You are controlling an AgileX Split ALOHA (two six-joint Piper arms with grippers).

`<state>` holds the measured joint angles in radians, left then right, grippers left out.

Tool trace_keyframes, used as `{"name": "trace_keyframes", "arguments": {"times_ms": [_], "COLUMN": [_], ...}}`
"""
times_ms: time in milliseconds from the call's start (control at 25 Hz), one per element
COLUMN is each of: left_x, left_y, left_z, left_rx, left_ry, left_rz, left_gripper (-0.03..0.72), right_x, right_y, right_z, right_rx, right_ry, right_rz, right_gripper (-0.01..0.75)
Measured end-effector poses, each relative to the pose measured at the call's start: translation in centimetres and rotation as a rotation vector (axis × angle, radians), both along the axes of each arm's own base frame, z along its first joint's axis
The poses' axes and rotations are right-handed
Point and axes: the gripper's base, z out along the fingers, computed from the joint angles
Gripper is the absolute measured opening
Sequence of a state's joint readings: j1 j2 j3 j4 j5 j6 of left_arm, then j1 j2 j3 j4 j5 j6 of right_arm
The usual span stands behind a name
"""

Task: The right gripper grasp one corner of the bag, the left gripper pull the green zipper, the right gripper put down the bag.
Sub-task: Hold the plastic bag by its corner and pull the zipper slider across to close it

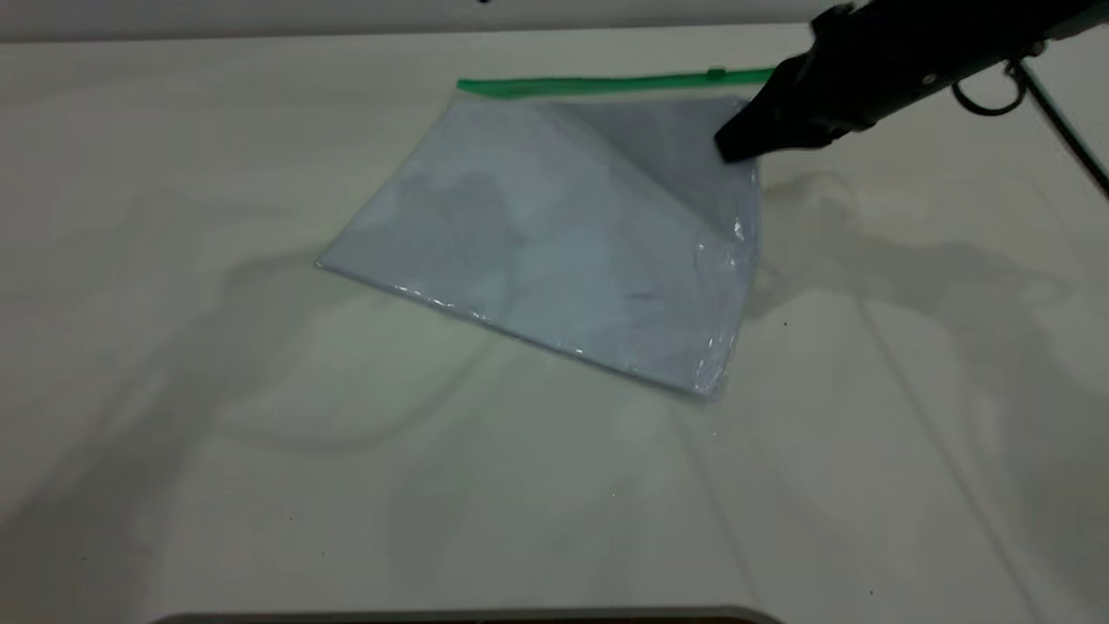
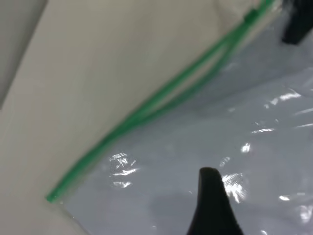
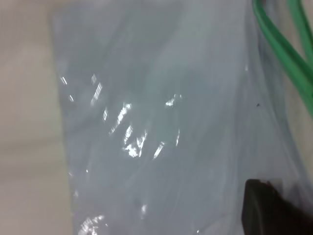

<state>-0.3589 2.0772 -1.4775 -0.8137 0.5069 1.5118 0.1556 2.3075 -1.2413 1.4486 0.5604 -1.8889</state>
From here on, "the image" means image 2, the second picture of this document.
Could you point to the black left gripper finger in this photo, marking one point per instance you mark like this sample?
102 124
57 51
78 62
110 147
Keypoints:
212 210

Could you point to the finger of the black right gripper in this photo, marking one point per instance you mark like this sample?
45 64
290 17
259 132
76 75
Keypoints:
298 22

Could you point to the green zipper slider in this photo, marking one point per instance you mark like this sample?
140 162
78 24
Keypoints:
250 15

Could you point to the clear plastic zipper bag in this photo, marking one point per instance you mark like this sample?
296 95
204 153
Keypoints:
171 147

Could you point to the white paper sheets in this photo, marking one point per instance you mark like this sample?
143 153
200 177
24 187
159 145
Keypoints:
176 137

